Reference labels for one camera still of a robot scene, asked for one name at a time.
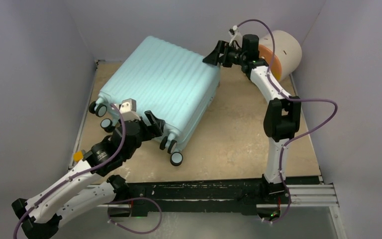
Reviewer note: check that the round pastel drawer cabinet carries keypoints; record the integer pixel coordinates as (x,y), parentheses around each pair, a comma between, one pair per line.
(284,53)

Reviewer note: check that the light blue suitcase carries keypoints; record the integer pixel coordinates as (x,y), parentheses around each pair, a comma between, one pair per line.
(170,81)

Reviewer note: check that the yellow grey small block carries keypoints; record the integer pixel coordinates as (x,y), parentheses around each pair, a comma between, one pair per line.
(78,156)

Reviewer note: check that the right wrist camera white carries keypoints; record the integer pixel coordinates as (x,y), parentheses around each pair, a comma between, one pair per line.
(235,35)

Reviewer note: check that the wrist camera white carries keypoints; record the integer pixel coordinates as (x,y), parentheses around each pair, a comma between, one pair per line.
(235,35)
(128,110)

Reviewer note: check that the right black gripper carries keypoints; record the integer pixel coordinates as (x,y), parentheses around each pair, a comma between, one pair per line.
(213,58)

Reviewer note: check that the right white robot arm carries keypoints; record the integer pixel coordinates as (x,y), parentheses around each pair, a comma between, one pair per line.
(282,118)

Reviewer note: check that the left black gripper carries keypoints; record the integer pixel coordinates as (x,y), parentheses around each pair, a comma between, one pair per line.
(156,123)

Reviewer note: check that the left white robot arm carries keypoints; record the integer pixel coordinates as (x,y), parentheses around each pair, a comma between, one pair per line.
(41,216)

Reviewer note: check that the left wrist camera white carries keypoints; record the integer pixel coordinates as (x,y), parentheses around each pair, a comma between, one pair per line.
(128,110)

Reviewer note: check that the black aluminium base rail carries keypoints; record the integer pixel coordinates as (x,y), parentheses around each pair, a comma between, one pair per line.
(249,197)

